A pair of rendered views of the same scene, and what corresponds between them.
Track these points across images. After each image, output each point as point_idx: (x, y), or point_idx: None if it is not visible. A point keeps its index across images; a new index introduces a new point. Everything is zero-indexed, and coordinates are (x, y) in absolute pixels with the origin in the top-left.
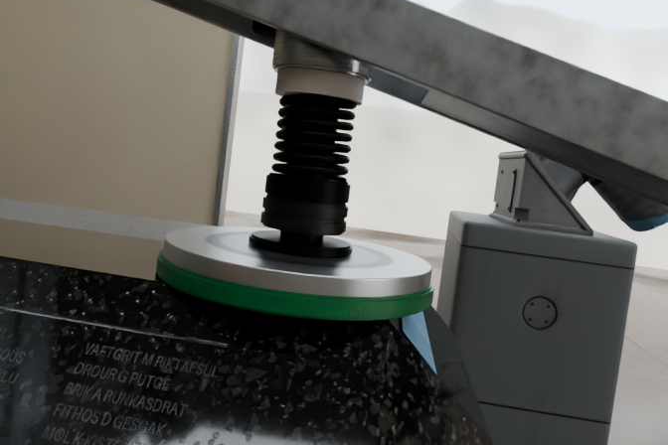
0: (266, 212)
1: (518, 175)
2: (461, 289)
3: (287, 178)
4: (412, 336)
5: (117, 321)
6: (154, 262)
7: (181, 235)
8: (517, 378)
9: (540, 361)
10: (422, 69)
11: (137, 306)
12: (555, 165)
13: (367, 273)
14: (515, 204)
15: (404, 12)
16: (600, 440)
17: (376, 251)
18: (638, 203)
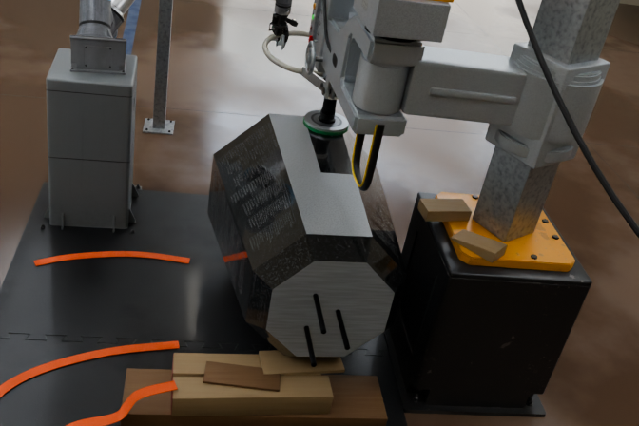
0: (332, 117)
1: (117, 50)
2: (131, 115)
3: (335, 110)
4: None
5: (347, 141)
6: (332, 136)
7: (335, 128)
8: (132, 134)
9: (133, 122)
10: None
11: (345, 138)
12: (111, 35)
13: (338, 115)
14: (118, 64)
15: None
16: (134, 135)
17: (317, 113)
18: (113, 33)
